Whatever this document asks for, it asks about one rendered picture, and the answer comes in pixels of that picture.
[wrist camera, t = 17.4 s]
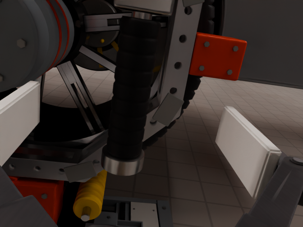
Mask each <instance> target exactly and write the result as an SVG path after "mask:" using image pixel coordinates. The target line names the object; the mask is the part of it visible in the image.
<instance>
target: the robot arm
mask: <svg viewBox="0 0 303 227"><path fill-rule="evenodd" d="M39 122H40V83H39V82H36V81H29V82H28V83H26V84H25V85H23V86H22V87H20V88H19V89H17V90H16V91H14V92H13V93H11V94H10V95H8V96H7V97H5V98H4V99H2V100H1V101H0V227H58V226H57V225H56V223H55V222H54V221H53V219H52V218H51V217H50V215H49V214H48V213H47V212H46V211H45V209H44V208H43V207H42V205H41V204H40V203H39V202H38V200H37V199H36V198H35V197H34V196H33V195H29V196H26V197H23V196H22V194H21V193H20V191H19V190H18V189H17V187H16V186H15V185H14V183H13V182H12V181H11V179H10V178H9V176H8V175H7V174H6V172H5V171H4V170H3V168H2V165H3V164H4V163H5V162H6V161H7V160H8V158H9V157H10V156H11V155H12V154H13V152H14V151H15V150H16V149H17V148H18V147H19V146H20V144H21V143H22V142H23V141H24V140H25V138H26V137H27V136H28V135H29V134H30V132H31V131H32V130H33V129H34V128H35V127H36V125H37V124H38V123H39ZM215 142H216V144H217V145H218V146H219V148H220V150H221V151H222V153H223V154H224V156H225V157H226V159H227V160H228V162H229V163H230V165H231V166H232V168H233V170H234V171H235V172H236V174H237V175H238V177H239V178H240V180H241V182H242V183H243V184H244V186H245V187H246V189H247V191H248V192H249V194H250V195H251V197H252V198H253V199H254V200H257V201H256V202H255V204H254V205H253V207H252V208H251V210H250V211H249V213H246V212H245V213H244V214H243V215H242V217H241V218H240V220H239V221H238V223H237V224H236V226H235V227H290V224H291V222H292V219H293V216H294V213H295V210H296V208H297V205H300V206H303V160H302V159H300V158H297V157H291V156H287V155H286V154H285V153H284V152H283V151H281V150H280V149H279V148H278V147H277V146H276V145H275V144H274V143H273V142H271V141H270V140H269V139H267V138H266V137H265V136H264V135H263V134H262V133H261V132H260V131H259V130H257V129H256V128H255V127H254V126H253V125H252V124H251V123H250V122H249V121H248V120H247V119H246V118H245V117H244V116H242V115H241V114H240V113H239V112H238V111H237V110H236V109H235V108H234V107H231V106H225V107H224V109H223V113H222V116H221V120H220V124H219V128H218V132H217V136H216V141H215Z"/></svg>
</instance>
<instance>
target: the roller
mask: <svg viewBox="0 0 303 227"><path fill-rule="evenodd" d="M106 176H107V171H106V170H102V171H100V172H99V173H98V174H97V176H96V177H92V178H91V179H89V180H88V181H86V182H80V185H79V188H78V192H77V195H76V198H75V202H74V205H73V212H74V214H75V215H76V216H77V217H78V218H80V219H82V220H83V221H88V220H92V219H95V218H97V217H98V216H99V215H100V213H101V209H102V203H103V196H104V191H105V185H106Z"/></svg>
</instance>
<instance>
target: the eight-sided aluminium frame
mask: <svg viewBox="0 0 303 227"><path fill-rule="evenodd" d="M203 2H204V0H175V3H174V10H173V13H172V15H171V16H170V20H169V26H168V32H167V37H166V43H165V50H164V56H163V61H162V67H161V74H160V80H159V86H158V91H157V96H156V97H155V98H153V99H152V100H150V101H149V106H148V111H147V113H146V115H147V119H146V125H145V127H144V129H145V131H144V137H143V140H142V141H143V142H144V141H145V140H146V139H148V138H149V137H151V136H152V135H154V134H155V133H156V132H158V131H159V130H161V129H162V128H164V127H165V126H169V124H170V123H171V122H172V121H174V120H175V119H176V118H178V117H179V116H180V112H181V108H182V105H183V103H184V101H183V99H184V93H185V88H186V83H187V78H188V73H189V68H190V63H191V58H192V54H193V48H194V43H195V38H196V33H197V28H198V23H199V18H200V13H201V9H202V3H203ZM184 9H186V12H184ZM180 36H181V38H180V39H179V37H180ZM107 138H108V132H106V133H105V134H103V135H102V136H101V137H99V138H98V139H96V140H95V141H94V142H92V143H91V144H90V145H88V146H87V147H85V148H84V149H73V148H64V147H55V146H46V145H34V144H25V143H21V144H20V146H19V147H18V148H17V149H16V150H15V151H14V152H13V154H12V155H11V156H10V157H9V158H8V160H7V161H6V162H5V163H4V164H3V165H2V168H3V170H4V171H5V172H6V174H7V175H8V176H16V177H30V178H41V179H51V180H62V181H69V183H71V182H86V181H88V180H89V179H91V178H92V177H96V176H97V174H98V173H99V172H100V171H102V170H103V169H104V168H103V167H102V166H101V155H102V148H103V147H104V146H105V145H106V144H107Z"/></svg>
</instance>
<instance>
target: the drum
mask: <svg viewBox="0 0 303 227"><path fill-rule="evenodd" d="M73 40H74V25H73V20H72V17H71V14H70V12H69V10H68V8H67V6H66V5H65V3H64V2H63V1H62V0H0V92H4V91H7V90H9V89H11V88H16V87H20V86H23V85H25V84H26V83H28V82H29V81H34V80H35V79H37V78H39V77H40V76H41V75H43V74H44V73H46V72H47V71H49V70H50V69H52V68H53V67H54V66H56V65H57V64H59V63H60V62H61V61H62V60H63V59H65V57H66V56H67V55H68V53H69V52H70V50H71V47H72V45H73Z"/></svg>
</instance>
